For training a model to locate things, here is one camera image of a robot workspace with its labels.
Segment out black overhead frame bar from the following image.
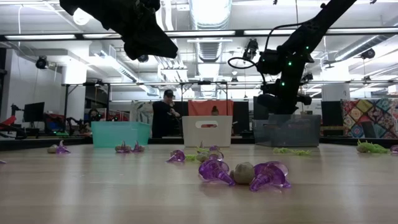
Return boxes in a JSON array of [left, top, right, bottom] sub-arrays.
[[0, 27, 398, 40]]

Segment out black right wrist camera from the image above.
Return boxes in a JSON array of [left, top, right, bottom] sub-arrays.
[[256, 49, 282, 75]]

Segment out red machine part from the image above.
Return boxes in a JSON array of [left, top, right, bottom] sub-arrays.
[[0, 114, 18, 131]]

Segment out orange cloth panel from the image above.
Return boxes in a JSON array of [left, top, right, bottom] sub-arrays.
[[187, 99, 234, 117]]

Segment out colourful patchwork quilt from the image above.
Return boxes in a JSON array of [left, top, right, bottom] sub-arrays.
[[340, 98, 398, 139]]

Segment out black flat panel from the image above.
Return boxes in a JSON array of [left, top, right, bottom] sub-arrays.
[[233, 100, 251, 135], [320, 100, 343, 127]]

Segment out black computer monitor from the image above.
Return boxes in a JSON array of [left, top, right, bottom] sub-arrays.
[[22, 101, 45, 123]]

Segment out white round column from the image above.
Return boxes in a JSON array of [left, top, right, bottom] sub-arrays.
[[321, 83, 351, 102]]

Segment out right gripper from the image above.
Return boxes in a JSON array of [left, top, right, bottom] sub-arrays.
[[257, 62, 312, 114]]

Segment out silver ceiling air duct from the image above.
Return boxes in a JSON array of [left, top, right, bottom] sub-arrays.
[[334, 33, 398, 62], [188, 0, 233, 63]]

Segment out white plastic bin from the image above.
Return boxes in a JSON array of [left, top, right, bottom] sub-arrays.
[[182, 115, 233, 147]]

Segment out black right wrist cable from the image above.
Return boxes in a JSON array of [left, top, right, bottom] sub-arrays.
[[228, 21, 312, 85]]

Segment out grey translucent plastic bin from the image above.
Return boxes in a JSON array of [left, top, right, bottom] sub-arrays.
[[252, 114, 322, 147]]

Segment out white patterned cloth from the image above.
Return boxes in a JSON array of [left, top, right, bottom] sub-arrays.
[[129, 100, 154, 124]]

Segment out olive round ball toy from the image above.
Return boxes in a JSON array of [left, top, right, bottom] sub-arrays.
[[231, 161, 256, 185]]

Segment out teal plastic bin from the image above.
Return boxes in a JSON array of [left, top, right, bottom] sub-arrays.
[[91, 121, 151, 148]]

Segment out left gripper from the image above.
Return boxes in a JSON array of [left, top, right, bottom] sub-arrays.
[[58, 0, 179, 60]]

